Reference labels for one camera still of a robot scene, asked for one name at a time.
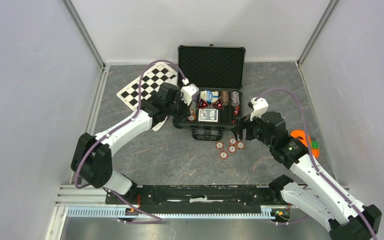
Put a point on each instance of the black white checkerboard mat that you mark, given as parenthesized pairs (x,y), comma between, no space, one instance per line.
(152,78)

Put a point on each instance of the black poker set case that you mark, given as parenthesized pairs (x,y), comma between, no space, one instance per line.
(212,68)

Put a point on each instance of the all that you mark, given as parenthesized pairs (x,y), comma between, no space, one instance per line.
(218,104)
(202,104)

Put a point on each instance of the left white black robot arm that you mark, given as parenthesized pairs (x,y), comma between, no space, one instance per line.
(92,159)

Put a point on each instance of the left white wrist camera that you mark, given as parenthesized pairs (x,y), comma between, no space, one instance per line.
(188,90)

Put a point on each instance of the red dice group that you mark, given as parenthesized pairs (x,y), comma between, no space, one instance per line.
(236,113)

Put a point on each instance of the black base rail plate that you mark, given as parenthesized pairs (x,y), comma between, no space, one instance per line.
(203,199)

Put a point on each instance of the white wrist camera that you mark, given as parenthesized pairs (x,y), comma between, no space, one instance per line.
(188,90)
(259,106)

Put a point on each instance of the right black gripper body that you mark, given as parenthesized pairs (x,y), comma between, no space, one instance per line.
(253,129)

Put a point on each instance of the brown poker chip stack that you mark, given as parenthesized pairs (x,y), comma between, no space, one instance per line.
(224,98)

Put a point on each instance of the blue boxed card deck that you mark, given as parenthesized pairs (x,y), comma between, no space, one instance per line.
(209,96)

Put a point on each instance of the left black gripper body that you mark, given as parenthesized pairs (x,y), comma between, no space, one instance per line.
(180,108)

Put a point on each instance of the green white chip stack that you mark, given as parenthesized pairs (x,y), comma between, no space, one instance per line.
(193,108)

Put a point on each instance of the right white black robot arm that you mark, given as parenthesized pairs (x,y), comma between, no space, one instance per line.
(342,215)

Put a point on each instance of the pink grey chip stack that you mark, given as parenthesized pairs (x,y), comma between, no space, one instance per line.
(235,98)

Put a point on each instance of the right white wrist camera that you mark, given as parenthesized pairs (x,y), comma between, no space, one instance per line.
(259,106)

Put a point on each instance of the blue backed card deck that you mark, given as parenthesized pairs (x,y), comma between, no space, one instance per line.
(208,115)

